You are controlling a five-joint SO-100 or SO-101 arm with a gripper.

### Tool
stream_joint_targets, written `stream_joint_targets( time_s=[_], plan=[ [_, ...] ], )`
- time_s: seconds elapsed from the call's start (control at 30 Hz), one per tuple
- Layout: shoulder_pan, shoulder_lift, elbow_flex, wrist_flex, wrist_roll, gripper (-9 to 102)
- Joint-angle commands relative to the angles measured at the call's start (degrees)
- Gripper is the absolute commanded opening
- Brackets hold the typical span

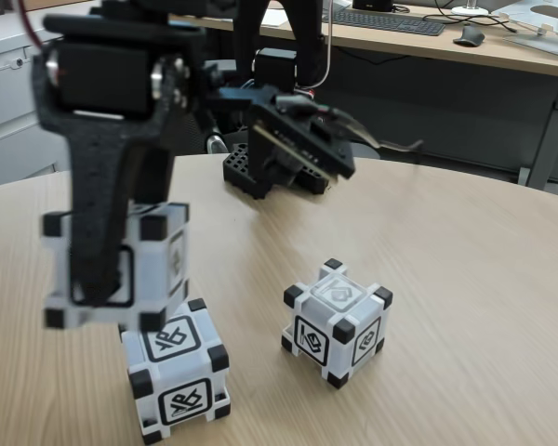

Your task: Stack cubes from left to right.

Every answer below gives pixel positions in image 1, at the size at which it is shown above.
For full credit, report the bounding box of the white cube with zigzag symbol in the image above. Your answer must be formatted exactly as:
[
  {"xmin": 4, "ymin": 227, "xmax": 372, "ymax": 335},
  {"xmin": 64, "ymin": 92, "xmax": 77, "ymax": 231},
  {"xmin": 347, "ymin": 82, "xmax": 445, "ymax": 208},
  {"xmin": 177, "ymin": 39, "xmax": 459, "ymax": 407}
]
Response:
[{"xmin": 40, "ymin": 202, "xmax": 192, "ymax": 332}]

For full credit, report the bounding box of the white cube with diamond symbol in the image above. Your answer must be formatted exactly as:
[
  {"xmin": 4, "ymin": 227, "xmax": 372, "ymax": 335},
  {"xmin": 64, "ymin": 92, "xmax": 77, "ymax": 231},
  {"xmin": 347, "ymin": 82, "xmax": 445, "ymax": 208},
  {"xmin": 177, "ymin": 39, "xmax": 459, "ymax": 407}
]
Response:
[{"xmin": 281, "ymin": 257, "xmax": 395, "ymax": 390}]

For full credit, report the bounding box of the white filing cabinet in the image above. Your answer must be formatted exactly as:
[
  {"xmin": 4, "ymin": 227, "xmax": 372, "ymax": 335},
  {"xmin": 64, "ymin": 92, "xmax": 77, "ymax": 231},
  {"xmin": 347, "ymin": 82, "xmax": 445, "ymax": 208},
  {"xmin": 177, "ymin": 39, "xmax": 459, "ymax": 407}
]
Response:
[{"xmin": 0, "ymin": 8, "xmax": 78, "ymax": 190}]

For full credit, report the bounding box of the white cube with crossed symbol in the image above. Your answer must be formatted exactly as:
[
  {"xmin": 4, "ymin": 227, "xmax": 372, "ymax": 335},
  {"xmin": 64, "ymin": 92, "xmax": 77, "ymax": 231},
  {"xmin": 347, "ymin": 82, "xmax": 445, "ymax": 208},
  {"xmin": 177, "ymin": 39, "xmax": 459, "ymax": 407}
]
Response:
[{"xmin": 119, "ymin": 297, "xmax": 233, "ymax": 445}]

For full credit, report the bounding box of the grey round disc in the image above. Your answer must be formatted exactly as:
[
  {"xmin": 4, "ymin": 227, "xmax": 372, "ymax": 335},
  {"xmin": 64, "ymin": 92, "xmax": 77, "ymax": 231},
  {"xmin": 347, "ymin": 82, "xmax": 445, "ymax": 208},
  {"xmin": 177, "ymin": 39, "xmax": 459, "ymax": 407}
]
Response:
[{"xmin": 351, "ymin": 141, "xmax": 382, "ymax": 162}]

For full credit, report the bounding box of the black device on desk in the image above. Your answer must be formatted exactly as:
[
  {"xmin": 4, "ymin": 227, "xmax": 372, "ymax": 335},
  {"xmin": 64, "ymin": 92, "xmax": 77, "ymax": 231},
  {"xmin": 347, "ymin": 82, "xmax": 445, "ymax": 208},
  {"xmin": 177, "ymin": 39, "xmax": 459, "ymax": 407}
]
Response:
[{"xmin": 352, "ymin": 0, "xmax": 395, "ymax": 13}]

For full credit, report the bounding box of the dark grey keyboard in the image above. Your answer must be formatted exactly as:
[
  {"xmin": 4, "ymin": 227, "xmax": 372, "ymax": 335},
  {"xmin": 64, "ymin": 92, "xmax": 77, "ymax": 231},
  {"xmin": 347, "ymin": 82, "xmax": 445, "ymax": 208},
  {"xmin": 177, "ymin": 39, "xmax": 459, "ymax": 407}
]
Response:
[{"xmin": 323, "ymin": 8, "xmax": 447, "ymax": 37}]

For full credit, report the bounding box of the dark grey computer mouse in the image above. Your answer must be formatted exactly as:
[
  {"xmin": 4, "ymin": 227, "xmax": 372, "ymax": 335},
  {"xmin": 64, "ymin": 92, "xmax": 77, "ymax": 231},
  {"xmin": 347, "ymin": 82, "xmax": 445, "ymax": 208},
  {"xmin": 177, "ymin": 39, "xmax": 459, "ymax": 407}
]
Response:
[{"xmin": 452, "ymin": 25, "xmax": 487, "ymax": 47}]

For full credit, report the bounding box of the white round lamp base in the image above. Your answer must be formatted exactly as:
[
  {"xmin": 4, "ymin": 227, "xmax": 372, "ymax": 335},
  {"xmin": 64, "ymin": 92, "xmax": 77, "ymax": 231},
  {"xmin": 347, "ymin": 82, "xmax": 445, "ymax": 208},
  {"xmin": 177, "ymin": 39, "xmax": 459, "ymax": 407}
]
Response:
[{"xmin": 449, "ymin": 0, "xmax": 492, "ymax": 18}]

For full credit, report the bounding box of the silver laptop stand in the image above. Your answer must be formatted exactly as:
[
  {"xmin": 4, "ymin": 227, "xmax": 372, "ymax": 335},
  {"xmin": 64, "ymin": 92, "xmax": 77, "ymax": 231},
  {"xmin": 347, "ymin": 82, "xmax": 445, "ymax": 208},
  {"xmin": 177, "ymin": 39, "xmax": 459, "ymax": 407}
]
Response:
[{"xmin": 491, "ymin": 3, "xmax": 558, "ymax": 57}]

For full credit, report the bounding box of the flat camera ribbon cable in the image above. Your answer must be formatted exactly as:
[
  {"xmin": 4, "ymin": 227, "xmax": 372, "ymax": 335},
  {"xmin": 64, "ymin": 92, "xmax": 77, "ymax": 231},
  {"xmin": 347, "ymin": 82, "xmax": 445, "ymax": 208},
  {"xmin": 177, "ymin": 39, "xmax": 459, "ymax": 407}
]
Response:
[{"xmin": 315, "ymin": 104, "xmax": 424, "ymax": 154}]

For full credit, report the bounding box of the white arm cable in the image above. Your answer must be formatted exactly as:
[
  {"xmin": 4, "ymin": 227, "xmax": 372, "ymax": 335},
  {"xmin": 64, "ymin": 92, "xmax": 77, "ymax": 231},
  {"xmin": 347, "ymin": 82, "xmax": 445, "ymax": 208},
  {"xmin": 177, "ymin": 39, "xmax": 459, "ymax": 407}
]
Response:
[{"xmin": 301, "ymin": 0, "xmax": 334, "ymax": 92}]

